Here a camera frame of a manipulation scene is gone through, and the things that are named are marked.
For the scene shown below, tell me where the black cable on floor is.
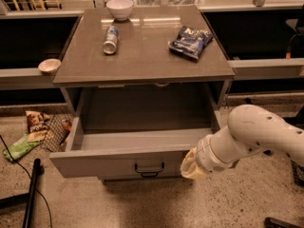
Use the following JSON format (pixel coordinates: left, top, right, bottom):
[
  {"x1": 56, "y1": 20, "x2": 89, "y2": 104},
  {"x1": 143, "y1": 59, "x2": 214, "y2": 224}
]
[{"x1": 0, "y1": 134, "x2": 53, "y2": 228}]

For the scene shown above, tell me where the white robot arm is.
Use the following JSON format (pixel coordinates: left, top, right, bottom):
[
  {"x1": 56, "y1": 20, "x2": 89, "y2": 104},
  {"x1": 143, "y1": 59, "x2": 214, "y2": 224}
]
[{"x1": 180, "y1": 104, "x2": 304, "y2": 180}]

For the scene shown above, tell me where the green snack bag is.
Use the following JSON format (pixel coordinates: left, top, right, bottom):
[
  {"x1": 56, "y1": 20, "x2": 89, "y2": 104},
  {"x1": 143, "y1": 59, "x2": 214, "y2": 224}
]
[{"x1": 3, "y1": 134, "x2": 40, "y2": 162}]

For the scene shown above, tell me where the grey top drawer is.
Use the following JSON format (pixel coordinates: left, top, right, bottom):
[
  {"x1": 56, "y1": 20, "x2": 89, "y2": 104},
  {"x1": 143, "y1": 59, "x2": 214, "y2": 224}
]
[{"x1": 49, "y1": 85, "x2": 229, "y2": 180}]

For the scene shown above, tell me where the white bowl on cabinet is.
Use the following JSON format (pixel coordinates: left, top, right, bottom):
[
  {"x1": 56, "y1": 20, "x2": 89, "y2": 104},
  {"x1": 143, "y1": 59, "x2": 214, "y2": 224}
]
[{"x1": 106, "y1": 0, "x2": 133, "y2": 21}]

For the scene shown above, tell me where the silver blue can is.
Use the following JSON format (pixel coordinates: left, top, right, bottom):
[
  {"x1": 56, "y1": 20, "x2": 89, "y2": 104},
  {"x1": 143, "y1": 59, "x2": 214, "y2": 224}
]
[{"x1": 103, "y1": 26, "x2": 119, "y2": 55}]

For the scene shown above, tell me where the blue chip bag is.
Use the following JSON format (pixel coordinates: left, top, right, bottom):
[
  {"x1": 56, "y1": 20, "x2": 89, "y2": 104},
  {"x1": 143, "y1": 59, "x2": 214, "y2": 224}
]
[{"x1": 168, "y1": 26, "x2": 214, "y2": 61}]

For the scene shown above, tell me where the black wire basket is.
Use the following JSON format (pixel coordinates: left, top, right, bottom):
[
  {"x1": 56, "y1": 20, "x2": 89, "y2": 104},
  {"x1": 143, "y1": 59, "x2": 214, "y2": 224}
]
[{"x1": 41, "y1": 114, "x2": 73, "y2": 152}]

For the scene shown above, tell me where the black stand leg left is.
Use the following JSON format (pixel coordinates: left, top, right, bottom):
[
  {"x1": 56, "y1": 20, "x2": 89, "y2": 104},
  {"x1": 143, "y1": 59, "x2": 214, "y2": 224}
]
[{"x1": 0, "y1": 159, "x2": 43, "y2": 228}]

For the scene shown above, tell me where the black drawer handle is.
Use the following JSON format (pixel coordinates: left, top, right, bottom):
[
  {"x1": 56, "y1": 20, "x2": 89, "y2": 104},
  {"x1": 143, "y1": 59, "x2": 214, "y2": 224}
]
[{"x1": 134, "y1": 162, "x2": 165, "y2": 178}]

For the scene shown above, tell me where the black object bottom right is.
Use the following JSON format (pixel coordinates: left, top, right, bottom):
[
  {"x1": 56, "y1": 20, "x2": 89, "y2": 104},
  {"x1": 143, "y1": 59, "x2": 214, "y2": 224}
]
[{"x1": 264, "y1": 218, "x2": 301, "y2": 228}]

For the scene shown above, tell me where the dark basket right edge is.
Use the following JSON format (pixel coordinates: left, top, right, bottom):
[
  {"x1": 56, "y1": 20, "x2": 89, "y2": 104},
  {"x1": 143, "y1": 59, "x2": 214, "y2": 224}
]
[{"x1": 292, "y1": 161, "x2": 304, "y2": 186}]

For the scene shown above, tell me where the grey drawer cabinet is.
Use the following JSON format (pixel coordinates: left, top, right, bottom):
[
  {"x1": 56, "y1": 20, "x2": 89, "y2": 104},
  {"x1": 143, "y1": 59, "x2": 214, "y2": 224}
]
[{"x1": 53, "y1": 7, "x2": 234, "y2": 115}]

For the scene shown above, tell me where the orange item in basket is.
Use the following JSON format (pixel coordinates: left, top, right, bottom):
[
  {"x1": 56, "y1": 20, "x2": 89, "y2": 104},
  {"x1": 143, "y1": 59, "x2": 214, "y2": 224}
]
[{"x1": 61, "y1": 120, "x2": 71, "y2": 143}]

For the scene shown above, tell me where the brown snack bag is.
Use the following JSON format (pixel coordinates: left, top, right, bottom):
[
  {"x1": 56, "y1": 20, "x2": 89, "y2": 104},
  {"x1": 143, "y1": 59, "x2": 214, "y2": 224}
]
[{"x1": 26, "y1": 111, "x2": 50, "y2": 143}]

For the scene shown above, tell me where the small white bowl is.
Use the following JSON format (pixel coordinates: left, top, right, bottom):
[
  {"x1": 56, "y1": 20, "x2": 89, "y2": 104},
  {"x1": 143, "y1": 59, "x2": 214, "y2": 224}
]
[{"x1": 38, "y1": 59, "x2": 61, "y2": 74}]

